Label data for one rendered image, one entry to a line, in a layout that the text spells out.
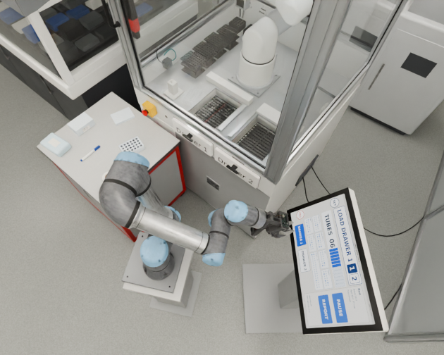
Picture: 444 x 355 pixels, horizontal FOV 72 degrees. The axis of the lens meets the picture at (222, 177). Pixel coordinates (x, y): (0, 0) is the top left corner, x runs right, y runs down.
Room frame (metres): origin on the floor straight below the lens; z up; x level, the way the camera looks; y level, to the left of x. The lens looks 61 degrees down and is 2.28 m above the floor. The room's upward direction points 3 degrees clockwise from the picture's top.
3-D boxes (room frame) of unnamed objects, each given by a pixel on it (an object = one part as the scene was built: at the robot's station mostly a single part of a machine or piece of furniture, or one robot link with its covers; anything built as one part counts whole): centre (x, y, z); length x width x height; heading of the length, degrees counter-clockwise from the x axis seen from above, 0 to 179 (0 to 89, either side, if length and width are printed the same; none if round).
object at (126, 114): (1.24, 0.64, 0.77); 0.13 x 0.09 x 0.02; 125
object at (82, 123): (1.14, 0.87, 0.79); 0.13 x 0.09 x 0.05; 142
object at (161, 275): (0.33, 0.28, 0.83); 0.15 x 0.15 x 0.10
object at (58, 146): (0.99, 0.98, 0.78); 0.15 x 0.10 x 0.04; 59
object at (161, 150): (1.03, 0.69, 0.38); 0.62 x 0.58 x 0.76; 53
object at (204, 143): (1.03, 0.18, 0.87); 0.29 x 0.02 x 0.11; 53
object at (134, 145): (1.00, 0.54, 0.78); 0.12 x 0.08 x 0.04; 128
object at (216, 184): (1.38, -0.15, 0.40); 1.03 x 0.95 x 0.80; 53
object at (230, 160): (0.84, -0.07, 0.87); 0.29 x 0.02 x 0.11; 53
